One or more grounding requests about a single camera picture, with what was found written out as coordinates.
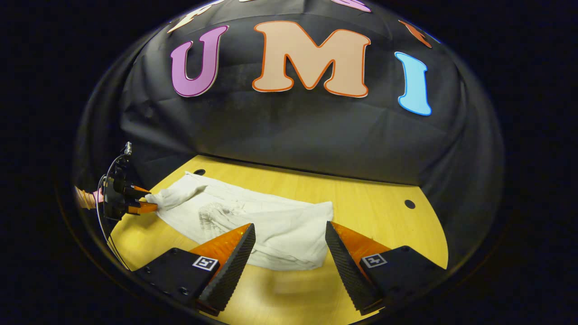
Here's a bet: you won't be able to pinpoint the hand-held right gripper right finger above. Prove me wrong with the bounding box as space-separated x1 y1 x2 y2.
325 220 448 316

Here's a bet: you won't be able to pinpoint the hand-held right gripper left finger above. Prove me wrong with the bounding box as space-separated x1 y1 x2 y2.
134 223 256 316

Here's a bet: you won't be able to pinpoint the white jeans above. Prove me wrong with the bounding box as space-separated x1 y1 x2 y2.
145 172 334 271

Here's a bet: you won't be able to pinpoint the black backdrop cloth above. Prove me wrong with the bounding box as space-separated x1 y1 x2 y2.
72 0 504 271

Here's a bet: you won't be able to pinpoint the thin black cable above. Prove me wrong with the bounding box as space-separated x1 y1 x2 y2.
96 153 132 271

